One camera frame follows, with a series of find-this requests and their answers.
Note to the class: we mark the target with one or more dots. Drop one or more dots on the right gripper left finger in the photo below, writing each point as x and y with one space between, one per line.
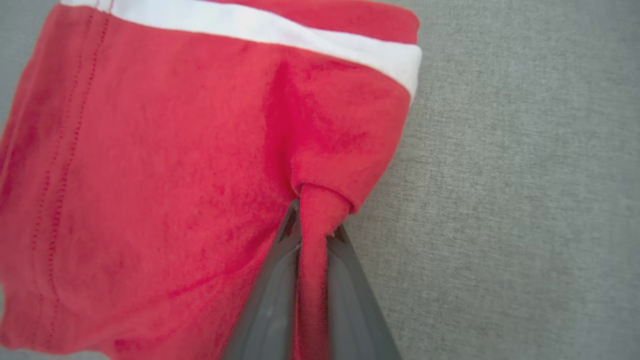
270 310

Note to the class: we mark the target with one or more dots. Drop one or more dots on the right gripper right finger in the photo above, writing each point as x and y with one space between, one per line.
355 320

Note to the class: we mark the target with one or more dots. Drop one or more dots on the red Bulls 23 shorts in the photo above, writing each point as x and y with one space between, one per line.
150 175

